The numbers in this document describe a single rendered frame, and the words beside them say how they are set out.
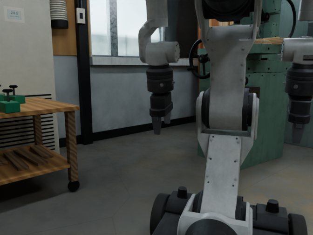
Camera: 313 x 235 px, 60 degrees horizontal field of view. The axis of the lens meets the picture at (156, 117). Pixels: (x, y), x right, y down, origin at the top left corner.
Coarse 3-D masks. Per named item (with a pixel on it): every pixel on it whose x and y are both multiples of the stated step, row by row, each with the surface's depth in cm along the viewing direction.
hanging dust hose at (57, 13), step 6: (54, 0) 221; (60, 0) 222; (54, 6) 221; (60, 6) 222; (54, 12) 222; (60, 12) 223; (66, 12) 229; (54, 18) 223; (60, 18) 224; (66, 18) 229; (54, 24) 223; (60, 24) 224; (66, 24) 228
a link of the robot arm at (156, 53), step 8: (152, 48) 84; (160, 48) 83; (168, 48) 83; (176, 48) 83; (152, 56) 85; (160, 56) 84; (168, 56) 83; (176, 56) 83; (152, 64) 86; (160, 64) 85; (168, 64) 87; (152, 72) 85; (160, 72) 85; (168, 72) 86
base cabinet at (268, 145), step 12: (204, 84) 219; (252, 84) 195; (264, 84) 202; (276, 84) 211; (264, 96) 204; (276, 96) 213; (264, 108) 207; (276, 108) 216; (264, 120) 209; (276, 120) 218; (264, 132) 211; (276, 132) 221; (264, 144) 214; (276, 144) 224; (204, 156) 228; (252, 156) 207; (264, 156) 216; (276, 156) 226; (240, 168) 201
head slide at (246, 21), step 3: (252, 12) 205; (252, 15) 206; (243, 18) 212; (246, 18) 210; (249, 18) 208; (252, 18) 206; (240, 21) 215; (243, 21) 212; (246, 21) 210; (249, 21) 208; (252, 21) 207; (243, 24) 213; (246, 24) 210; (249, 24) 208; (252, 24) 208
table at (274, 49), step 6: (198, 48) 221; (204, 48) 215; (252, 48) 179; (258, 48) 176; (264, 48) 176; (270, 48) 179; (276, 48) 183; (198, 54) 222; (204, 54) 216; (252, 54) 192; (258, 54) 192; (264, 54) 192
